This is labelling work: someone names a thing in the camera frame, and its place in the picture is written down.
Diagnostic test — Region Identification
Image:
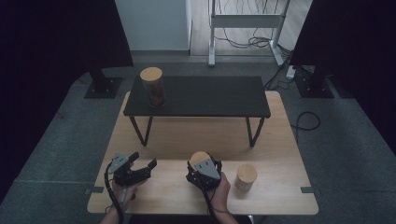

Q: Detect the tall glass jar wooden lid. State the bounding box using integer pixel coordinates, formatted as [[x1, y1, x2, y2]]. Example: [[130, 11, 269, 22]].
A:
[[139, 66, 167, 109]]

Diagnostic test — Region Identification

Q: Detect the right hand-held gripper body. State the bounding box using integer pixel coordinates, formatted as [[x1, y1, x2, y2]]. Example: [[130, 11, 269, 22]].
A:
[[185, 157, 224, 191]]

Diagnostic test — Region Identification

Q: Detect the black curtain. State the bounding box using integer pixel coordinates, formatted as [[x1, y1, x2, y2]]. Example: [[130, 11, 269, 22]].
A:
[[0, 0, 134, 204], [290, 0, 396, 157]]

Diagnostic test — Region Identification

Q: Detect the person's right hand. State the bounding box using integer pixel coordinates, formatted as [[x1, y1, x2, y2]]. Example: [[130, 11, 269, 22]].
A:
[[206, 171, 233, 213]]

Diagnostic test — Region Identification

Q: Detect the white power strip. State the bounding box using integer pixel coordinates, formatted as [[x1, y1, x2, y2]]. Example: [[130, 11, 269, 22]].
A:
[[285, 64, 297, 79]]

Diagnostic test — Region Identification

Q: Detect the medium glass jar wooden lid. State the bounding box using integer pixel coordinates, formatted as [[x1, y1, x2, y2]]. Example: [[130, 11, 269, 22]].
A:
[[189, 150, 213, 172]]

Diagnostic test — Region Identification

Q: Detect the short glass jar wooden lid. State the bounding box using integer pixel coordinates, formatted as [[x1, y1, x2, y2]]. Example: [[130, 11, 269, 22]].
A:
[[234, 163, 259, 192]]

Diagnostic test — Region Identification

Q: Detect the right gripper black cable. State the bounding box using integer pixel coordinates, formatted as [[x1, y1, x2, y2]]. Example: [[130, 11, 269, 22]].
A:
[[198, 182, 232, 219]]

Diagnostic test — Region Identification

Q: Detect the white metal stand frame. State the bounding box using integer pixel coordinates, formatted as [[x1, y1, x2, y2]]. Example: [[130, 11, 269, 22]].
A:
[[207, 0, 292, 68]]

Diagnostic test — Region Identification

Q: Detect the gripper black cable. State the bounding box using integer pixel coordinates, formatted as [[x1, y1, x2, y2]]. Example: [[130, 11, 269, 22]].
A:
[[104, 161, 126, 224], [198, 182, 232, 219]]

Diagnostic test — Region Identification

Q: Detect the bundle of black cables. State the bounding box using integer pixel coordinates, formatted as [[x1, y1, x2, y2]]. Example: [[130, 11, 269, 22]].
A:
[[214, 0, 293, 91]]

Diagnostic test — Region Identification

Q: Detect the black raised shelf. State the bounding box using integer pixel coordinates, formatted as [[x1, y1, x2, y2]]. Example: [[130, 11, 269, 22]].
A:
[[122, 75, 272, 148]]

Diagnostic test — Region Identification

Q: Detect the white cabinet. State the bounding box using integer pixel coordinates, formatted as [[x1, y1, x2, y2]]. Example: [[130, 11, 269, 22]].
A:
[[114, 0, 193, 52]]

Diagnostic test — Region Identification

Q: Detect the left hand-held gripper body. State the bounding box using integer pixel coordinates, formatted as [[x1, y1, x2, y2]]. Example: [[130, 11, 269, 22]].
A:
[[106, 151, 154, 188]]

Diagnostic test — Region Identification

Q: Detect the person's left hand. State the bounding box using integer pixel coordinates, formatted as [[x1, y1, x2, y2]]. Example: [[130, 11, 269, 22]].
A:
[[111, 177, 148, 213]]

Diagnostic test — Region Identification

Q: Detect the black looped floor cable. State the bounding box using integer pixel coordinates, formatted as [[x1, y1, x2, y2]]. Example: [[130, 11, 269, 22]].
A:
[[290, 110, 322, 145]]

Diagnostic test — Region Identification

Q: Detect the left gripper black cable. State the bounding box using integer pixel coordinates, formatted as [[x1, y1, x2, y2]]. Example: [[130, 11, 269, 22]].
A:
[[104, 161, 126, 224]]

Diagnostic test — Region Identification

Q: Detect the black stand base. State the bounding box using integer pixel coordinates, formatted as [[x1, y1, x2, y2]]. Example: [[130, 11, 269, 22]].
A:
[[83, 66, 123, 100], [294, 64, 335, 100]]

